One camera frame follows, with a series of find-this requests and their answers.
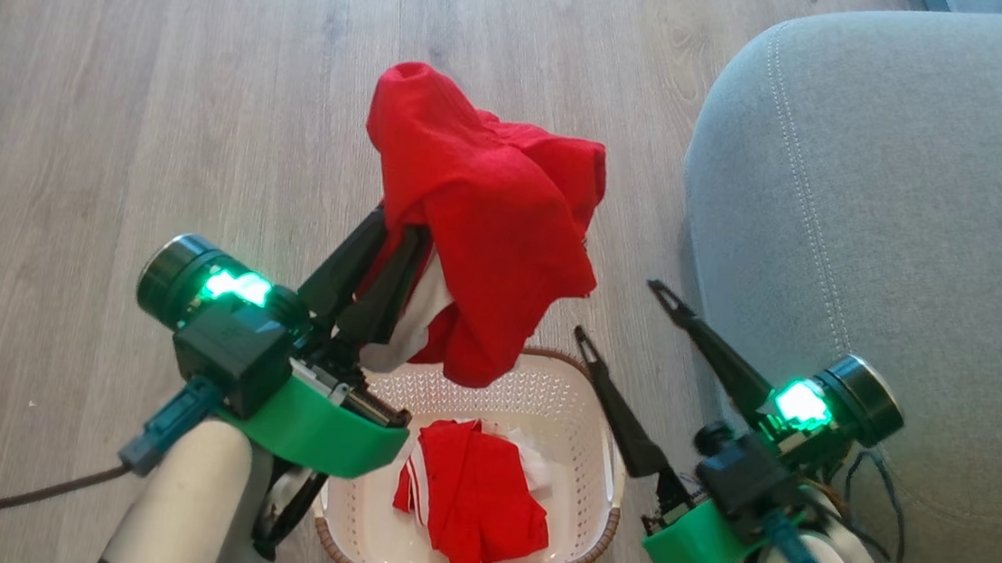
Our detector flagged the grey sofa with yellow back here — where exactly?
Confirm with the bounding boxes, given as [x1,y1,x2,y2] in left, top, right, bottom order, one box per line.
[650,0,1002,563]

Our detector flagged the left arm teal cable connector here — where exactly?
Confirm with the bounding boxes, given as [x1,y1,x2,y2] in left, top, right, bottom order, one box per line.
[117,369,227,484]

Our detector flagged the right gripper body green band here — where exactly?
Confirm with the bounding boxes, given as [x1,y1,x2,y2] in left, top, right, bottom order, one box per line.
[640,338,910,563]

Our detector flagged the red garment with white stripes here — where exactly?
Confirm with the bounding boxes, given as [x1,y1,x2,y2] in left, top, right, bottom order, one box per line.
[387,411,561,563]

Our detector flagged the black cable bundle left arm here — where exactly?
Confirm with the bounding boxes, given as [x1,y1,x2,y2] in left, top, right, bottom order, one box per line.
[252,465,329,563]

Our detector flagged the cream perforated laundry basket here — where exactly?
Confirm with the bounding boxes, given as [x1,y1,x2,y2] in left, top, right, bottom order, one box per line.
[309,330,639,563]

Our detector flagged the plain red garment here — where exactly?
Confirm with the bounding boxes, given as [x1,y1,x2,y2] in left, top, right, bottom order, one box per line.
[344,57,618,399]

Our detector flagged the left arm dark camera cable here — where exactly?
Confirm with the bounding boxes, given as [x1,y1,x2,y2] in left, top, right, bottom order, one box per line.
[0,453,130,527]

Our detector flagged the right arm teal cable connector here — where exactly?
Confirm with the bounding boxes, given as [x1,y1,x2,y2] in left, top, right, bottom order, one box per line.
[757,507,847,563]

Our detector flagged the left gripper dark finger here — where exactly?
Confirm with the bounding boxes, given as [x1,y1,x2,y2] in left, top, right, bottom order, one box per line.
[333,220,432,358]
[294,199,391,336]

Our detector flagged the arm teal cable connector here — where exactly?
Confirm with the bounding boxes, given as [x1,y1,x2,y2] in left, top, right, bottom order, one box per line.
[117,369,227,484]
[757,507,847,563]

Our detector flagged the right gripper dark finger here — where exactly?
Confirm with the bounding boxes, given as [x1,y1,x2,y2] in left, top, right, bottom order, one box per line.
[637,279,783,420]
[559,326,707,519]

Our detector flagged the looped black cables right gripper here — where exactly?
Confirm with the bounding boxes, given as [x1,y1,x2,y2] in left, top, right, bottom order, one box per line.
[836,446,915,563]

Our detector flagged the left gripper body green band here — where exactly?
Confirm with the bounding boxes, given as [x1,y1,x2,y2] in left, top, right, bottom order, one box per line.
[121,230,426,484]

